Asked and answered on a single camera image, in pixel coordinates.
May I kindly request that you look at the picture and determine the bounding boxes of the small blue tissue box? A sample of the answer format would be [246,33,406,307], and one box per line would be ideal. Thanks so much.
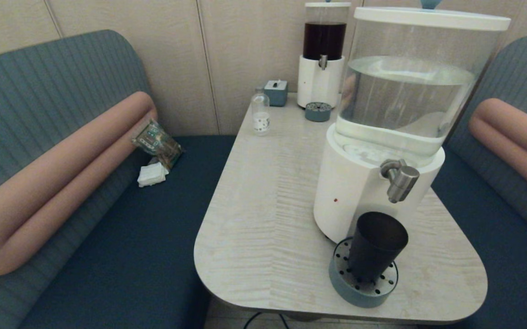
[264,80,289,107]

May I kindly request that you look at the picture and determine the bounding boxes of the black floor cable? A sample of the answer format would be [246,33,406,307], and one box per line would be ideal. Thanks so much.
[244,312,290,329]

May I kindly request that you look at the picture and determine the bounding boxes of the teal bench with snack packet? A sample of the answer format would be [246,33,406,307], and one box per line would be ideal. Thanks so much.
[0,29,237,329]

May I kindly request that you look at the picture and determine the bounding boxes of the large blue drip tray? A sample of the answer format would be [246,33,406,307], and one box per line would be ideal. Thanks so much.
[329,237,399,309]

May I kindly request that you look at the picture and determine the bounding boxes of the black plastic cup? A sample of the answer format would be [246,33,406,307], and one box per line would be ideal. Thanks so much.
[347,212,409,283]

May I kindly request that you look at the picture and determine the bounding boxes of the empty teal bench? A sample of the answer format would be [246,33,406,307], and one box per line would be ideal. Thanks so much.
[430,36,527,329]

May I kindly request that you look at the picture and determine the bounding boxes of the small clear bottle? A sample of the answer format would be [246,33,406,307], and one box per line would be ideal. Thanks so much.
[251,87,270,136]

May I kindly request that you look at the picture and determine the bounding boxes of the large white water dispenser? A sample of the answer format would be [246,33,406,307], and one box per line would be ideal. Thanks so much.
[313,5,512,245]

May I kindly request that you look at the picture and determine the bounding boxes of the long pink bolster cushion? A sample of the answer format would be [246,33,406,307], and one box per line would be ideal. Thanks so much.
[0,91,158,276]

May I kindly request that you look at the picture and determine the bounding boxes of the small blue drip tray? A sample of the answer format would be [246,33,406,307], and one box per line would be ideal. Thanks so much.
[305,101,332,122]

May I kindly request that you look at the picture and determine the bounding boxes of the clear snack packet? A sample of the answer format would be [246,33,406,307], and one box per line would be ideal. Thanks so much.
[131,119,183,170]

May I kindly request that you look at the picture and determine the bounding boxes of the silver water dispenser tap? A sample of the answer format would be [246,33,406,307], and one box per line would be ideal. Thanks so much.
[380,159,421,204]

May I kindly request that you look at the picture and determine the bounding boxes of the white folded napkins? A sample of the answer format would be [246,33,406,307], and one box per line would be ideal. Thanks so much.
[137,162,169,187]

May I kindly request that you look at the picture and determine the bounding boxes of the small dark tea dispenser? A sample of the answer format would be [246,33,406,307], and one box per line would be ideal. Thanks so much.
[297,1,352,109]

